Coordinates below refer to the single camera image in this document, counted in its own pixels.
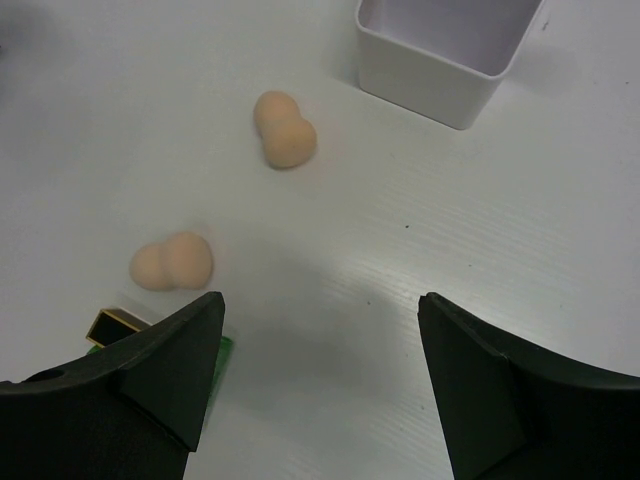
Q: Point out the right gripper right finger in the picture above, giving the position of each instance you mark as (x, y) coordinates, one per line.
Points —
(511, 409)

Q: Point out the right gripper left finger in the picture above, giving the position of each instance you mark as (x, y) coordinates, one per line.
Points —
(133, 410)

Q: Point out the lower beige makeup sponge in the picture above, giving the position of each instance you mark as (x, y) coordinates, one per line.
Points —
(183, 261)

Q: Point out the beige makeup sponge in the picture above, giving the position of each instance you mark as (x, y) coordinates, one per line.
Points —
(288, 139)
(183, 261)

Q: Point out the upper beige makeup sponge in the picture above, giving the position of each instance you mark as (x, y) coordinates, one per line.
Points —
(288, 139)

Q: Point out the black gold lipstick case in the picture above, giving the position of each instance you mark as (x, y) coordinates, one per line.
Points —
(112, 325)

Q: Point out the green tube upright side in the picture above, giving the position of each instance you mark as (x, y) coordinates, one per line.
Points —
(224, 354)

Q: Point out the white divided organizer box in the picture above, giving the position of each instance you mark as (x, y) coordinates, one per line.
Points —
(442, 59)

